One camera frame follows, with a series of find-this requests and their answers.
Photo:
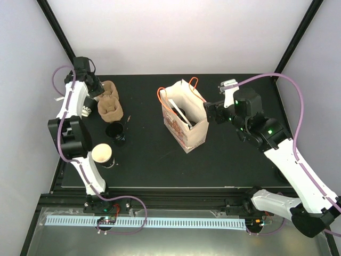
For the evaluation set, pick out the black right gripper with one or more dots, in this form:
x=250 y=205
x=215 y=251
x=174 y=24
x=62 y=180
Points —
x=210 y=108

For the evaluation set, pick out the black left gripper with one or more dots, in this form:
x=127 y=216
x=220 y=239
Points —
x=100 y=89

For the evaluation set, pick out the cream bear-print paper bag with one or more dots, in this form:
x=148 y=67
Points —
x=187 y=97

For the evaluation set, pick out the white stirrer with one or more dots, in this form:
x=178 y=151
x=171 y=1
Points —
x=171 y=101

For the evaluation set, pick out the black paper coffee cup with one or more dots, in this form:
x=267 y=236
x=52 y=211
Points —
x=102 y=154
x=115 y=131

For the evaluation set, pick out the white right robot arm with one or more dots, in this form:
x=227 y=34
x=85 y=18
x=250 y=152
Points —
x=315 y=206

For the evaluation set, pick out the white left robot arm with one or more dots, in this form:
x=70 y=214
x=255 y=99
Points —
x=69 y=134

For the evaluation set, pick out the stacked brown pulp cup carriers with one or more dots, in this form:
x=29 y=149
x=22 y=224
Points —
x=109 y=106

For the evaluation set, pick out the white plastic stirrers bundle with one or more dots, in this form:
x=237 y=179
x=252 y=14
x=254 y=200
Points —
x=58 y=98

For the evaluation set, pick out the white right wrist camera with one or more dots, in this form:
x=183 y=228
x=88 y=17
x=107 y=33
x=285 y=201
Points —
x=227 y=88

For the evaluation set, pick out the left black frame post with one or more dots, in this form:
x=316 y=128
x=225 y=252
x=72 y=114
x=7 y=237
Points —
x=52 y=20

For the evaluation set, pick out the black frame post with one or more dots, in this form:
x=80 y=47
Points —
x=52 y=20
x=299 y=33

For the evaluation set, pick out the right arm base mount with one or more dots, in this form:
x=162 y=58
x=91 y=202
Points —
x=242 y=205

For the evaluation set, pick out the light blue slotted cable duct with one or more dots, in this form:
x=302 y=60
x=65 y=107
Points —
x=150 y=222

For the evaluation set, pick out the black aluminium front rail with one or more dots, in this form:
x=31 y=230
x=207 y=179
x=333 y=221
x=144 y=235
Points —
x=153 y=199

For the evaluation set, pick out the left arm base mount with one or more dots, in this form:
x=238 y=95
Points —
x=94 y=204

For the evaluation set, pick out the right black frame post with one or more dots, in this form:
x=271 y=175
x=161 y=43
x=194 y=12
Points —
x=299 y=33

